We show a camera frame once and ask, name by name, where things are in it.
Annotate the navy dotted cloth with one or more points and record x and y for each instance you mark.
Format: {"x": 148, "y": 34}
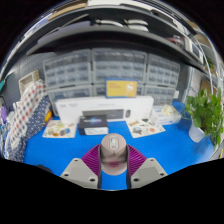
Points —
{"x": 35, "y": 123}

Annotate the long white keyboard box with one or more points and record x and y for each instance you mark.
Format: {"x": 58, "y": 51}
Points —
{"x": 100, "y": 104}

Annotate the purple crumpled bag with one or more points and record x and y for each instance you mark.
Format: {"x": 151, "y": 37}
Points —
{"x": 2, "y": 114}

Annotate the green leafy plant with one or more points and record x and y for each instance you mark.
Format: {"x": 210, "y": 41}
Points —
{"x": 206, "y": 113}

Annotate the pink computer mouse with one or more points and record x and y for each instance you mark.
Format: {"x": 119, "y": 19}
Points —
{"x": 114, "y": 155}

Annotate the colourful sticker sheet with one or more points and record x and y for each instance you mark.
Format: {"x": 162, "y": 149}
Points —
{"x": 145, "y": 127}
{"x": 59, "y": 129}

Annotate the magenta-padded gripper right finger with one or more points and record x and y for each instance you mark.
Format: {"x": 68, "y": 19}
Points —
{"x": 137, "y": 161}

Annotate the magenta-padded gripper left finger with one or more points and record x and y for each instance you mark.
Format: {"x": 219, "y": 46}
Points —
{"x": 90, "y": 161}

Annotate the red and blue checked cloth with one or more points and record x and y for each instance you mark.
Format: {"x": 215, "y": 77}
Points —
{"x": 26, "y": 110}

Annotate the small black box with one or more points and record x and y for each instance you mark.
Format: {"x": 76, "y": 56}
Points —
{"x": 92, "y": 125}

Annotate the yellow and blue box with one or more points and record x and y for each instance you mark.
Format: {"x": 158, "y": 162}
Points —
{"x": 120, "y": 88}

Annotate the white tissue box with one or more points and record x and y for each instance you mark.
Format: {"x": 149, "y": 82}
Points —
{"x": 166, "y": 116}

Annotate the white woven basket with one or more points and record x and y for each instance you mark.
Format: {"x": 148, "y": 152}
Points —
{"x": 28, "y": 80}

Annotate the white plant pot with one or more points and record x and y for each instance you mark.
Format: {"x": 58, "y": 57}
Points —
{"x": 196, "y": 134}

